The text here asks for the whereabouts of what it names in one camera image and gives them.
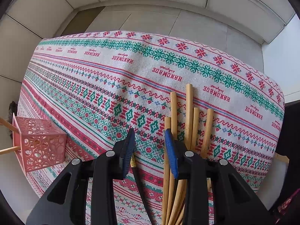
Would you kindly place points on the wooden chopstick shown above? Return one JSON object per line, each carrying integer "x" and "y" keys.
{"x": 9, "y": 150}
{"x": 8, "y": 125}

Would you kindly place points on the black gold-banded chopstick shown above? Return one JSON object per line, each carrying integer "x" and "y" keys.
{"x": 140, "y": 188}

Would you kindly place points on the wooden chopstick one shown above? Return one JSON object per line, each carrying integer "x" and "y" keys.
{"x": 165, "y": 187}

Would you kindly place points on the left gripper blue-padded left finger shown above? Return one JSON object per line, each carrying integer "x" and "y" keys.
{"x": 123, "y": 152}

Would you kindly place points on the wooden chopstick five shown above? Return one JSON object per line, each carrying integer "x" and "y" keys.
{"x": 207, "y": 133}

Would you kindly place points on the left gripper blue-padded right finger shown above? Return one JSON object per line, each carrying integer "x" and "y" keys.
{"x": 176, "y": 155}

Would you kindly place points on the pink perforated utensil holder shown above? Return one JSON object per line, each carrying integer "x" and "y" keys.
{"x": 42, "y": 143}

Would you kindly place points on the patterned red green tablecloth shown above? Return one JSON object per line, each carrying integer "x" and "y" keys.
{"x": 96, "y": 86}

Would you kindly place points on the wooden chopstick four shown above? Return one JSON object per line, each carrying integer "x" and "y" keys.
{"x": 195, "y": 126}

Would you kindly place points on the wooden chopstick three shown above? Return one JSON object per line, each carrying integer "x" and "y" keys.
{"x": 181, "y": 187}

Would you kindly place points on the wooden chopstick two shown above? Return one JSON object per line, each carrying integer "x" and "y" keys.
{"x": 173, "y": 127}

